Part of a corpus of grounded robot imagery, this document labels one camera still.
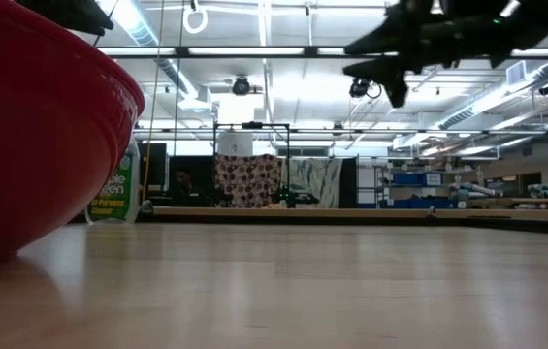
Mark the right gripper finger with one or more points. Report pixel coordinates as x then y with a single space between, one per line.
390 39
395 72

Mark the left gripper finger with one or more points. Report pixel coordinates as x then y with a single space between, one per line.
99 22

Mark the large red plastic bowl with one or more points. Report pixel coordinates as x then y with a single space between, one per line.
31 145

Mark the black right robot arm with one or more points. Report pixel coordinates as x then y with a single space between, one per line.
545 14

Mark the white shelf unit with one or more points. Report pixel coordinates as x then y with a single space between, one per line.
373 184

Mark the blue storage bin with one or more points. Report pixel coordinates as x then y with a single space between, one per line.
407 179

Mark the blue bin with white label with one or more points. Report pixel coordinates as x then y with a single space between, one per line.
432 179

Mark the leaf print cloth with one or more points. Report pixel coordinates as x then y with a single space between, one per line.
314 181

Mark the black monitor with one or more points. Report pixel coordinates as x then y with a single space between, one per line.
154 169

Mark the black device with green light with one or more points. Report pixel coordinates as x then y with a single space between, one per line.
298 199

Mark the green-label cleaner spray bottle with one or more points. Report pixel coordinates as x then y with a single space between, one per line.
116 194

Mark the white cylinder container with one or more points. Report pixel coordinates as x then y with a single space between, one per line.
235 144

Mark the brown dotted cloth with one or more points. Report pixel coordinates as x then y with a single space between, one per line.
247 181

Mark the person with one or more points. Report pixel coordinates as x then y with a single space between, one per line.
186 186

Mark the black horizontal rail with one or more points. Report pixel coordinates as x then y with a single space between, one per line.
399 131

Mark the black overhead frame beam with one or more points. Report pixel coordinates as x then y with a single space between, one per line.
254 51

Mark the black metal stand frame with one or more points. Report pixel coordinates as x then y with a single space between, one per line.
251 125

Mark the round black overhead camera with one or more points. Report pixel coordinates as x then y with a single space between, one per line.
241 86

